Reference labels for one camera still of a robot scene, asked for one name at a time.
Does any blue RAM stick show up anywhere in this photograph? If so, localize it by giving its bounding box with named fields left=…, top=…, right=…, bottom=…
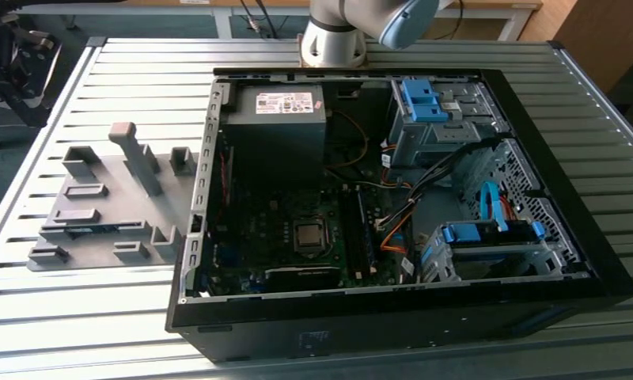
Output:
left=57, top=223, right=143, bottom=239

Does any RAM slot with white clips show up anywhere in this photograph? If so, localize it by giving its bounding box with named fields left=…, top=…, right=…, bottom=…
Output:
left=341, top=184, right=362, bottom=277

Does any orange wire bundle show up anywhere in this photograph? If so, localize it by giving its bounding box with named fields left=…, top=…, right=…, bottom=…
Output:
left=378, top=208, right=418, bottom=254

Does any thick black cable bundle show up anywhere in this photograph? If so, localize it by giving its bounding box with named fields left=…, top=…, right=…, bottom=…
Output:
left=403, top=140, right=499, bottom=207

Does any grey power supply unit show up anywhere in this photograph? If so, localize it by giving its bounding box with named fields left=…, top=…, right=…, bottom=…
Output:
left=221, top=83, right=329, bottom=187

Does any yellow black wire bundle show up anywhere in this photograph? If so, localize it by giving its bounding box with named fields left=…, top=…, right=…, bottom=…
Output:
left=323, top=111, right=370, bottom=171

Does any wooden cabinet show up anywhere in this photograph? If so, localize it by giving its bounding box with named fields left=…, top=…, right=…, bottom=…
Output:
left=518, top=0, right=633, bottom=94

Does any grey parts rack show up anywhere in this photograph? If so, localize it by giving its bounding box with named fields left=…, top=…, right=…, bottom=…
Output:
left=26, top=121, right=199, bottom=272

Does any wooden desk white frame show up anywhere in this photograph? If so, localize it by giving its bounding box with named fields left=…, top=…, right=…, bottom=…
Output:
left=431, top=0, right=543, bottom=43

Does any metal CPU socket cover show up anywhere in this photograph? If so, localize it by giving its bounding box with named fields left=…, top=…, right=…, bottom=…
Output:
left=291, top=218, right=331, bottom=255

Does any black graphics card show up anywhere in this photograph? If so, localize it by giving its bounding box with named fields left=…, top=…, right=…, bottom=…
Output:
left=265, top=264, right=342, bottom=293

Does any tall metal drive cage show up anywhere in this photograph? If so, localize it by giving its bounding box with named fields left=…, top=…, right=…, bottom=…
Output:
left=387, top=78, right=510, bottom=171

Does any silver CPU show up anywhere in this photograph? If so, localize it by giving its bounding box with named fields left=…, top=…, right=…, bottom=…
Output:
left=295, top=224, right=322, bottom=247

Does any black white wire bundle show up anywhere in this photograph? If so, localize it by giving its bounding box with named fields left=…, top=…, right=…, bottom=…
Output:
left=346, top=178, right=405, bottom=191

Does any hard disk in blue carrier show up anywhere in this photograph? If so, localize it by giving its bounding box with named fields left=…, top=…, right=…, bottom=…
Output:
left=441, top=221, right=545, bottom=249

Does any blue drive carrier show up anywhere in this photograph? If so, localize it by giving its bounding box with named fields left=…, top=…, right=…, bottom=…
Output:
left=399, top=78, right=450, bottom=124

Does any low metal disk bay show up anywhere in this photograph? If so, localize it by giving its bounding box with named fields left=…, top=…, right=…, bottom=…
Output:
left=418, top=221, right=569, bottom=283

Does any green motherboard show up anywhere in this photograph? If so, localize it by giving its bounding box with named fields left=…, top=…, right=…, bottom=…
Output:
left=205, top=180, right=402, bottom=296

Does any blue flat data cable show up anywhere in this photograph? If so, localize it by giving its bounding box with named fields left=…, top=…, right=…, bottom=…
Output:
left=478, top=180, right=509, bottom=234

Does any black RAM slot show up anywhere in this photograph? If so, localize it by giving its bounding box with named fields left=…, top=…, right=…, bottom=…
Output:
left=351, top=186, right=371, bottom=274
left=337, top=186, right=355, bottom=278

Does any black PC case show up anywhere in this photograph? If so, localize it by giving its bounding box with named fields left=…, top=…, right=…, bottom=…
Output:
left=163, top=66, right=633, bottom=363

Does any long white desk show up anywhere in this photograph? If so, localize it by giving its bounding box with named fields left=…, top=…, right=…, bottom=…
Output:
left=9, top=0, right=311, bottom=40

